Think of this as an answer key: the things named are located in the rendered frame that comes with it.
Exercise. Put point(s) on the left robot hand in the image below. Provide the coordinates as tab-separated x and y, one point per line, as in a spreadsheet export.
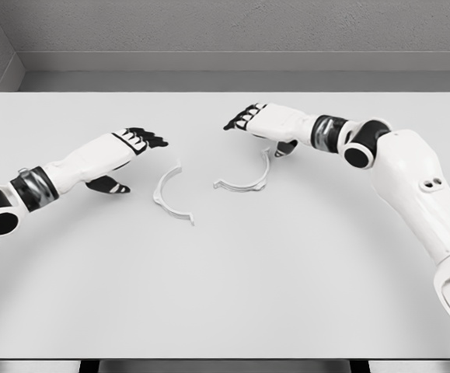
104	152

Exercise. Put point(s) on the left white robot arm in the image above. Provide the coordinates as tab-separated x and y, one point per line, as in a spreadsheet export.
18	198

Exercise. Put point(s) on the thin white pipe clamp half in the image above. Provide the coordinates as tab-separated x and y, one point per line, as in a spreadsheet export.
167	190
255	176

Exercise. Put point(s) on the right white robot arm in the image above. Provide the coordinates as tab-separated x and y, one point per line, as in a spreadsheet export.
403	171

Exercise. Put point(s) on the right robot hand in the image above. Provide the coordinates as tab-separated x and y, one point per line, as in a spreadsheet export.
275	123

